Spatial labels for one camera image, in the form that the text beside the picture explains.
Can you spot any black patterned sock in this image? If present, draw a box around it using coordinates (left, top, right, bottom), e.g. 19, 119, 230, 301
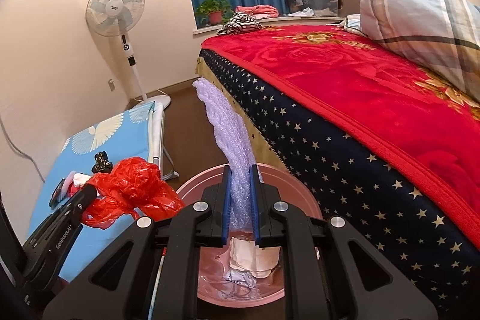
91, 151, 113, 174

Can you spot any red plastic bag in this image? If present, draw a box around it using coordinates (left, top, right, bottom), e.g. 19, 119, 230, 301
82, 157, 185, 230

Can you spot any potted green plant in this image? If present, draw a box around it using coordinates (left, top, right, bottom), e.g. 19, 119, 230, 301
194, 0, 233, 26

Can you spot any black red snack wrapper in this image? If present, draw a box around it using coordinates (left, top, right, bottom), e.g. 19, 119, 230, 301
48, 178, 70, 209

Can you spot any grey wall cable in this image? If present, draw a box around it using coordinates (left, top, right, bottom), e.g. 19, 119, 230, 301
0, 113, 47, 183

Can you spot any crumpled paper trash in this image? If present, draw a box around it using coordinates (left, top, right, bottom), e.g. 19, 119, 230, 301
224, 236, 281, 288

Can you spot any pink folded cloth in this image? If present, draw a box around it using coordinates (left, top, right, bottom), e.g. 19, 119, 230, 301
235, 5, 279, 19

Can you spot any red floral blanket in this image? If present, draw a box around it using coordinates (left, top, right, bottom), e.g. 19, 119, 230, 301
201, 25, 479, 246

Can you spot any zebra striped cloth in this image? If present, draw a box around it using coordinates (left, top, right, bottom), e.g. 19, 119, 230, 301
216, 12, 263, 36

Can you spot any plaid pillow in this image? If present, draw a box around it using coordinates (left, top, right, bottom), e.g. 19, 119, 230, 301
360, 0, 479, 100

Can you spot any navy star bed sheet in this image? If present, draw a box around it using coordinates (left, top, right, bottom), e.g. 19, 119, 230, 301
200, 49, 479, 319

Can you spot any pink plastic basin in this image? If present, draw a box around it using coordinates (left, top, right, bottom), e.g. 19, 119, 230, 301
198, 163, 322, 308

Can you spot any white bubble wrap sheet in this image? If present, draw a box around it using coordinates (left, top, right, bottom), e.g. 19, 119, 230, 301
193, 77, 256, 232

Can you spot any white standing fan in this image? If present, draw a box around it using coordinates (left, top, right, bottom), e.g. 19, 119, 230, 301
85, 0, 172, 109

